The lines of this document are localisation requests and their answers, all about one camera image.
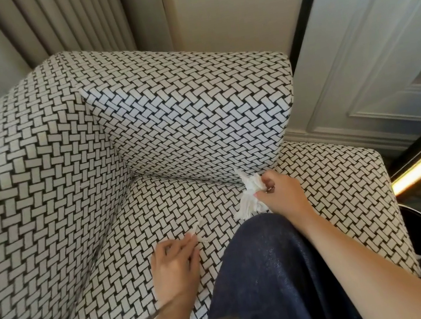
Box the white tissue pile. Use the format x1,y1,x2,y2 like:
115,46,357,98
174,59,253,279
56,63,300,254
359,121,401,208
225,163,273,223

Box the person's left hand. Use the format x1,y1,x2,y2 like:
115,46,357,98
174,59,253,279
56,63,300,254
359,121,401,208
145,231,211,314

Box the person's right hand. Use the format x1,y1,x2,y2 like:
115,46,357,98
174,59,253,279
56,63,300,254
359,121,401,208
249,163,319,232

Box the person's right forearm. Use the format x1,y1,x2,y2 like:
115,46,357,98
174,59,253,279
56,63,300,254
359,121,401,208
293,188,421,319

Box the pleated beige curtain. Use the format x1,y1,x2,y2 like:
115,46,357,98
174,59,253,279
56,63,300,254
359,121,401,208
0,0,178,99

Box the black white woven-pattern sofa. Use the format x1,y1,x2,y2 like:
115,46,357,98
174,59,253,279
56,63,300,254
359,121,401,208
0,0,421,319

